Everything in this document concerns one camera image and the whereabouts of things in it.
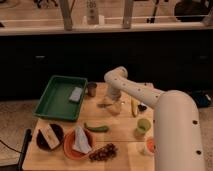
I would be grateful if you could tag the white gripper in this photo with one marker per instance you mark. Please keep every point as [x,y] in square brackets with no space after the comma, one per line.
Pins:
[114,94]

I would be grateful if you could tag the metal fork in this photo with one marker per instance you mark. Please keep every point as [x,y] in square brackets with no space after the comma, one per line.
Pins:
[102,105]

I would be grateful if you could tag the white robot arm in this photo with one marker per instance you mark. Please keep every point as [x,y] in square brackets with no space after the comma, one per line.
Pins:
[176,129]

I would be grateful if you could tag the yellow banana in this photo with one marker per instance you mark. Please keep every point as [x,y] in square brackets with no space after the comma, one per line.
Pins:
[134,107]

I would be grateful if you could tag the small brown metal cup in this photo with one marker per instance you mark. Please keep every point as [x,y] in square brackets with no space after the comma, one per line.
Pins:
[91,88]

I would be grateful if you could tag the green plastic cup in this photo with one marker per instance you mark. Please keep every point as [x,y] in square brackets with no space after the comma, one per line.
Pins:
[143,126]

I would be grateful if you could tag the blue sponge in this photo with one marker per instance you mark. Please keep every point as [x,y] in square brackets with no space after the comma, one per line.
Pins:
[76,94]

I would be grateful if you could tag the bunch of dark grapes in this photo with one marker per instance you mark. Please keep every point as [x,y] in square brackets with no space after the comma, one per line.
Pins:
[103,154]

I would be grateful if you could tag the grey folded cloth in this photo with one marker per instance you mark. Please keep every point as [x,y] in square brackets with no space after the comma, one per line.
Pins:
[81,143]

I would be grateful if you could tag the orange plate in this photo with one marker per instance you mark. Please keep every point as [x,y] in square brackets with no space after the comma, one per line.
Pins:
[69,140]

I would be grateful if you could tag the green plastic tray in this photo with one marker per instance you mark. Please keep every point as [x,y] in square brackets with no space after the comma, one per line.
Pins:
[55,101]

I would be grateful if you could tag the dark brown bowl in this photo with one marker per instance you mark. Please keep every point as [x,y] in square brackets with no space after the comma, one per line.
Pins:
[41,142]

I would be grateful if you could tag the black stand left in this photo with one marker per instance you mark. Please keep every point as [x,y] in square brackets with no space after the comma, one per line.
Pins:
[27,140]

